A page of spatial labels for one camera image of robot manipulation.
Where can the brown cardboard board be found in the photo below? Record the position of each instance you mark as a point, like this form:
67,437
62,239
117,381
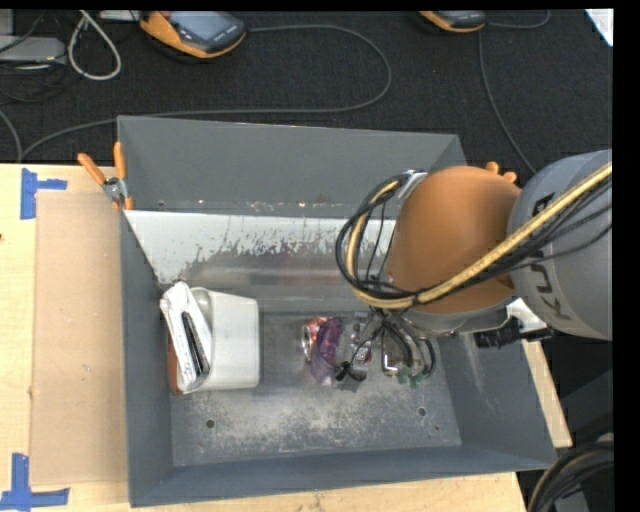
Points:
75,325

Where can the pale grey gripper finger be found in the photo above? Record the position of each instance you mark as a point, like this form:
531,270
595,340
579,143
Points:
354,372

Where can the clear purple plastic cup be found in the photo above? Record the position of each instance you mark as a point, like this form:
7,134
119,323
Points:
330,345

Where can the grey metal bin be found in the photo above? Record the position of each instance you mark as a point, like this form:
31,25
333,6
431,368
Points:
300,430

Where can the white and black stapler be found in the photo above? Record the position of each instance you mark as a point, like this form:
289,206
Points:
182,330

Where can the red and silver can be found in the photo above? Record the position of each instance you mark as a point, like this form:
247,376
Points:
309,340

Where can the white plastic container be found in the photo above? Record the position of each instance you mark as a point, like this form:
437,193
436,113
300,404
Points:
232,345

